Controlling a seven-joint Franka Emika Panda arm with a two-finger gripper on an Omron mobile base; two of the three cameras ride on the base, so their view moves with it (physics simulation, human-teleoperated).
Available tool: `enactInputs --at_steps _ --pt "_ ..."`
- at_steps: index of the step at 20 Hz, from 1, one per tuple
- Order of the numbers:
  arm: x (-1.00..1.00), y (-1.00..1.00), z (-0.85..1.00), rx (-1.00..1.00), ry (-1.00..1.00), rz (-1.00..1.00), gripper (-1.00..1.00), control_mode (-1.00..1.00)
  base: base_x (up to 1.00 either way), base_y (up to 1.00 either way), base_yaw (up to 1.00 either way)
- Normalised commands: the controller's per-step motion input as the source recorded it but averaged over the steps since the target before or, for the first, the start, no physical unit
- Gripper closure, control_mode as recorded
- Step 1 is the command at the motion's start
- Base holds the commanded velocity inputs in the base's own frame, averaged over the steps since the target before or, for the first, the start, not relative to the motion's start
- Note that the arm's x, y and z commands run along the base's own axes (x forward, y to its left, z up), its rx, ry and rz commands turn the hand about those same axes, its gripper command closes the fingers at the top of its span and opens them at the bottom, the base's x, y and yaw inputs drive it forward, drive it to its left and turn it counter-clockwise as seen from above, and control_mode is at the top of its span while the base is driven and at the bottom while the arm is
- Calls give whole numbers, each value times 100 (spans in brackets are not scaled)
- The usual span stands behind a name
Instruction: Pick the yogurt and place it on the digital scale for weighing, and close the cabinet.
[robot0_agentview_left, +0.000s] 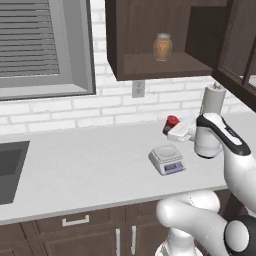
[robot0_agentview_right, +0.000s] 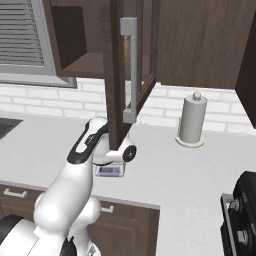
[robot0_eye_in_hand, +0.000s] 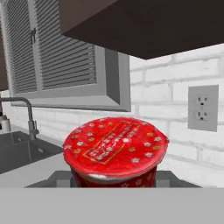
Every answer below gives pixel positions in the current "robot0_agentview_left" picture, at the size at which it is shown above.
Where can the grey digital scale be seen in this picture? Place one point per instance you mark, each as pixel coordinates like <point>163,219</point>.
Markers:
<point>166,157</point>

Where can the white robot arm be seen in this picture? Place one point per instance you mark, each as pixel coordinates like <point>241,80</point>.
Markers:
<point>240,166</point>

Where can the grey wall power outlet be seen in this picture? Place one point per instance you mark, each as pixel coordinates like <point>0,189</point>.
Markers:
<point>138,88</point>

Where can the white paper towel roll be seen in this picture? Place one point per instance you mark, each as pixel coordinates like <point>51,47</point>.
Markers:
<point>212,100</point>

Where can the grey window with blinds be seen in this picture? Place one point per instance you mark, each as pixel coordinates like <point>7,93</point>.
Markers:
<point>43,43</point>

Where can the dark wood base cabinet door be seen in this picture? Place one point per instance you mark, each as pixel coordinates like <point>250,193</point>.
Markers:
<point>80,243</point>
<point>146,233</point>
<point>15,240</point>

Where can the dark wood drawer front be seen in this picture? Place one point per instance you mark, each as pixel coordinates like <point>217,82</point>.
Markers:
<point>100,218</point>

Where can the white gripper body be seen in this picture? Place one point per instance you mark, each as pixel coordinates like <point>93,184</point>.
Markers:
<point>178,132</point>

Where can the dark grey sink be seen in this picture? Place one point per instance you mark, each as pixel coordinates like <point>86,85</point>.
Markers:
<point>10,170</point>

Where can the dark wood wall cabinet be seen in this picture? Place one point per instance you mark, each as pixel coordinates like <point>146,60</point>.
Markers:
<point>146,33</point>

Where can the dark wood glazed cabinet door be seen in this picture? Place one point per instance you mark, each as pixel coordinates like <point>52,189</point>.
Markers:
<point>238,50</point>

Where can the brown jar with grey lid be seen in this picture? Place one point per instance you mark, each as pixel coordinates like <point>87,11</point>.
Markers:
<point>162,46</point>

